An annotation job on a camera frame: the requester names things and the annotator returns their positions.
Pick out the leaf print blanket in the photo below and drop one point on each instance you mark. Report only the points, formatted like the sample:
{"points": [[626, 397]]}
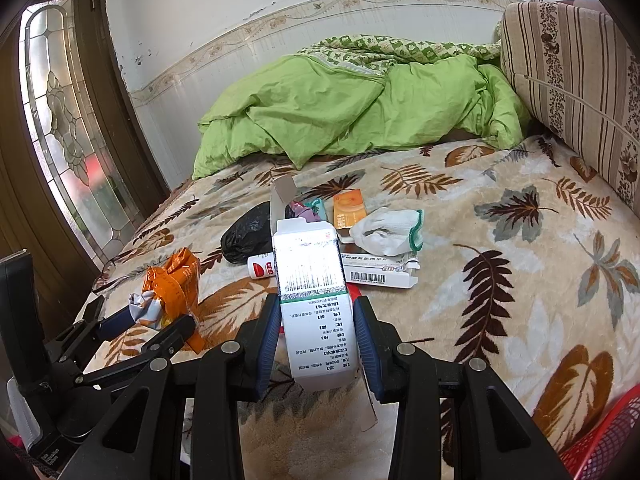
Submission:
{"points": [[500, 285]]}

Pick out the eyeglasses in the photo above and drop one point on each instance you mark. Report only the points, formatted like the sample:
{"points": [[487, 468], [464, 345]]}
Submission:
{"points": [[111, 270]]}

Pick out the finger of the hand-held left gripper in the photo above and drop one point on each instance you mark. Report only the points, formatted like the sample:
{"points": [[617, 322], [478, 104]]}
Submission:
{"points": [[117, 321], [170, 336]]}

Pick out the black plastic bag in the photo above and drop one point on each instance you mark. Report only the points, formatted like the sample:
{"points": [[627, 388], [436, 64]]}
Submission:
{"points": [[250, 235]]}

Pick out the flat white barcode box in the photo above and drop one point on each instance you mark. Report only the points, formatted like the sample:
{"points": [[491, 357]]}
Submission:
{"points": [[380, 270]]}

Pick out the white glove with green cuff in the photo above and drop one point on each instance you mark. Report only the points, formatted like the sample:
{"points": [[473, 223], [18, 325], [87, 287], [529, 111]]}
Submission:
{"points": [[387, 230]]}

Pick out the red plastic basket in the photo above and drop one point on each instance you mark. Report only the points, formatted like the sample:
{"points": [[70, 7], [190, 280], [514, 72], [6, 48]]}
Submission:
{"points": [[610, 440]]}

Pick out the orange snack packet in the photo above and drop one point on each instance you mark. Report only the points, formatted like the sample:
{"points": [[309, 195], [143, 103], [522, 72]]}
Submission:
{"points": [[175, 280]]}

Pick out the striped floral cushion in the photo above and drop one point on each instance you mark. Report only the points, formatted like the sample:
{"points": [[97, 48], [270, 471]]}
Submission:
{"points": [[575, 85]]}

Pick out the small orange box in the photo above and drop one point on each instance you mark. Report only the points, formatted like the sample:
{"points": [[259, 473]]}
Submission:
{"points": [[349, 207]]}

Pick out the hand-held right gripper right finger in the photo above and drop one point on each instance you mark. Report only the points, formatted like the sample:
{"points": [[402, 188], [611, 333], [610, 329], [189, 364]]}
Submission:
{"points": [[366, 352]]}

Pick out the pink plastic wrapper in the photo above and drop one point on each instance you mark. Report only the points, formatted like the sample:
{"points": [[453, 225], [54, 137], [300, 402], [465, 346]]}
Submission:
{"points": [[300, 210]]}

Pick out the green duvet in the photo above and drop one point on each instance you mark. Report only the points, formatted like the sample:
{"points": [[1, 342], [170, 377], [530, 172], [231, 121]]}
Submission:
{"points": [[350, 110]]}

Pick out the wooden door with stained glass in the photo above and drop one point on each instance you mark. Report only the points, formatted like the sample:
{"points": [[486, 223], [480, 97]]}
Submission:
{"points": [[60, 110]]}

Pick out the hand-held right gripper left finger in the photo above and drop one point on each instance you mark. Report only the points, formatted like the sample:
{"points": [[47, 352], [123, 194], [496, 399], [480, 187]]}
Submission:
{"points": [[267, 347]]}

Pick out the white bottle with red label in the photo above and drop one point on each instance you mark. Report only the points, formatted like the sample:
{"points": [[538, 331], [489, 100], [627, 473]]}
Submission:
{"points": [[260, 267]]}

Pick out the green patterned quilt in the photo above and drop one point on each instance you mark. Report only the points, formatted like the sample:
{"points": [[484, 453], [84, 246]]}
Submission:
{"points": [[400, 47]]}

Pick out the white blue wrapper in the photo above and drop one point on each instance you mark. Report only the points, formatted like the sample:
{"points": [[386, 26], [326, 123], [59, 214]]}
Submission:
{"points": [[144, 310]]}

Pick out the teal blister pack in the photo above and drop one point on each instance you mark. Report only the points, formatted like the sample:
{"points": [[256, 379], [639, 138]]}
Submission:
{"points": [[316, 207]]}

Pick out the white medicine box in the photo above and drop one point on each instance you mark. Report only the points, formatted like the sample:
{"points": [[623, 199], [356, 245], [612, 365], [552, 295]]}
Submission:
{"points": [[310, 270]]}

